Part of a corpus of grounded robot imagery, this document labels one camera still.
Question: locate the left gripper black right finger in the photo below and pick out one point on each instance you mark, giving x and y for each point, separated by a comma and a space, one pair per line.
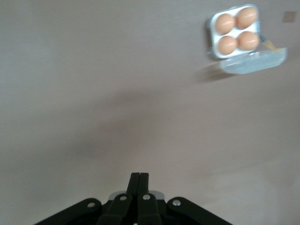
144, 185

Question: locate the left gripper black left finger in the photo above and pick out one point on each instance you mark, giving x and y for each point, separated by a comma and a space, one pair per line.
135, 185

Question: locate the clear plastic egg box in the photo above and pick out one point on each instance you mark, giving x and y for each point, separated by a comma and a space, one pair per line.
253, 63

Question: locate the brown egg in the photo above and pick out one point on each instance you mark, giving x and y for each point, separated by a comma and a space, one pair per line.
227, 44
248, 40
225, 23
246, 17

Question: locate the small brown tape patch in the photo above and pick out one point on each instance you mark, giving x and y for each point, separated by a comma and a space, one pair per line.
288, 17

